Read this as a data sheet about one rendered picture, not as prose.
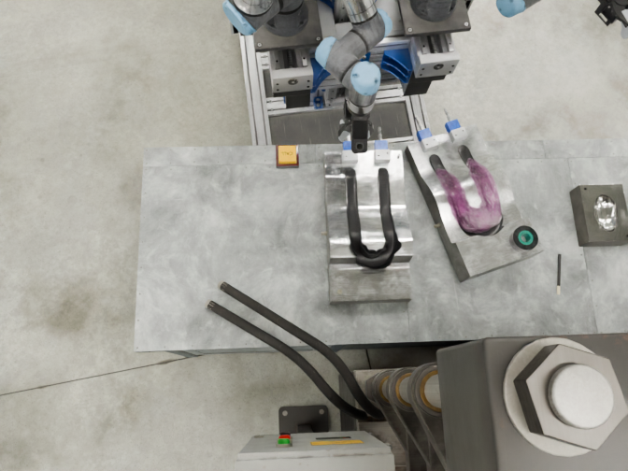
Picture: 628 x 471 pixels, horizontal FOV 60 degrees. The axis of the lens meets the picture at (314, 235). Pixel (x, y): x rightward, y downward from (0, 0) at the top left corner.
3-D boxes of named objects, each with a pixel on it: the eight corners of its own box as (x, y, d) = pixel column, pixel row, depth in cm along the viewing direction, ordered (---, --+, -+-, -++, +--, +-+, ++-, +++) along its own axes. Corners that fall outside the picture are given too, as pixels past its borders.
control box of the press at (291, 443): (269, 406, 244) (235, 436, 103) (337, 404, 246) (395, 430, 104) (270, 459, 238) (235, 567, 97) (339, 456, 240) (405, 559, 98)
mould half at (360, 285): (322, 162, 190) (325, 146, 177) (396, 161, 192) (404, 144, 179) (329, 304, 177) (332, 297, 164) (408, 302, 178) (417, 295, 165)
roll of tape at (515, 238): (509, 252, 172) (514, 249, 169) (507, 228, 175) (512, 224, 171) (535, 252, 173) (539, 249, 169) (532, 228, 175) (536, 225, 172)
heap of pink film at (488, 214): (429, 171, 185) (435, 162, 177) (477, 156, 187) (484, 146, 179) (460, 241, 178) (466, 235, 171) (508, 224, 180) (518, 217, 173)
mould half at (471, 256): (404, 150, 193) (410, 137, 182) (471, 130, 196) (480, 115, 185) (460, 282, 181) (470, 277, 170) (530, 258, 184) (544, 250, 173)
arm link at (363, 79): (364, 51, 138) (389, 73, 137) (360, 75, 149) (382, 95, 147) (343, 70, 137) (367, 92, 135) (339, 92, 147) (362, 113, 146)
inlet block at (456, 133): (435, 114, 194) (439, 107, 189) (449, 110, 194) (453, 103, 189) (450, 146, 191) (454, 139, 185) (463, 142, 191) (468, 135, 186)
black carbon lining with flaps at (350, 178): (342, 170, 182) (345, 159, 173) (390, 169, 183) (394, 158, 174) (348, 272, 173) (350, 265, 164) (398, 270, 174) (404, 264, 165)
